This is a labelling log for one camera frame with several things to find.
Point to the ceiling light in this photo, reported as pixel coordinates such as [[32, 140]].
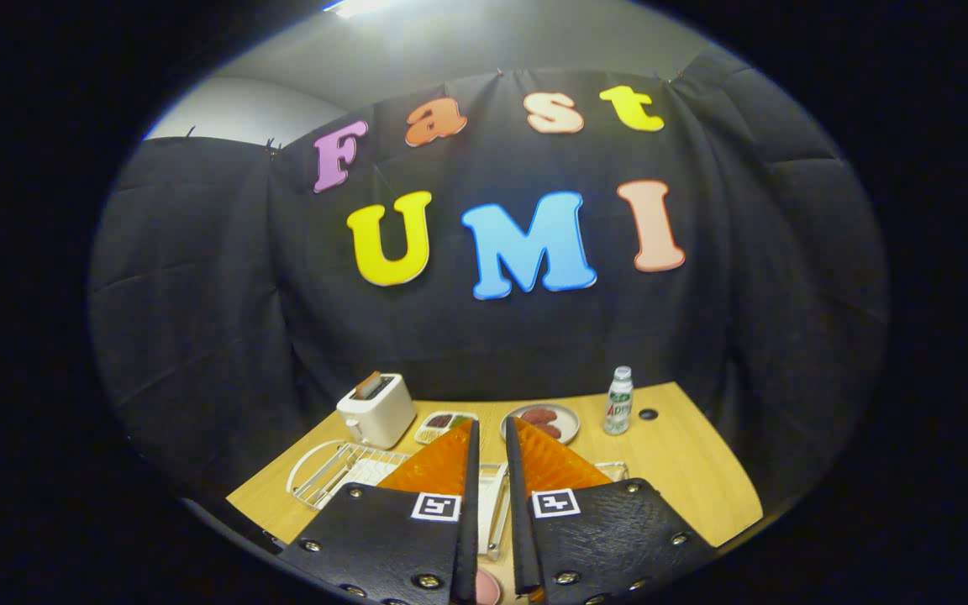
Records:
[[358, 7]]

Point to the white divided dish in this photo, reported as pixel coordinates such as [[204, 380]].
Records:
[[422, 428]]

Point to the pink plate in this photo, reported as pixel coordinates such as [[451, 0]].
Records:
[[488, 588]]

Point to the white green drink bottle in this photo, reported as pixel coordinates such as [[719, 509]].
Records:
[[618, 407]]

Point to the brown toast slice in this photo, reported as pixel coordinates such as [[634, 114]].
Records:
[[366, 385]]

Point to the grey round plate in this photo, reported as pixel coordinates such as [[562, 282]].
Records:
[[570, 416]]

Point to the green beans pile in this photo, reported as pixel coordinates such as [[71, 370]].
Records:
[[462, 418]]

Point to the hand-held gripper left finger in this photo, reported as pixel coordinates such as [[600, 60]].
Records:
[[467, 546]]

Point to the red meat slice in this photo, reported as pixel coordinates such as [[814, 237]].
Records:
[[537, 415], [548, 429]]

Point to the dark red beans pile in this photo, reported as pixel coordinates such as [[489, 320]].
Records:
[[439, 420]]

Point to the white toaster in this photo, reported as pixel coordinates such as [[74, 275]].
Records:
[[379, 416]]

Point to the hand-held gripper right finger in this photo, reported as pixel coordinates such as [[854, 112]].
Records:
[[522, 546]]

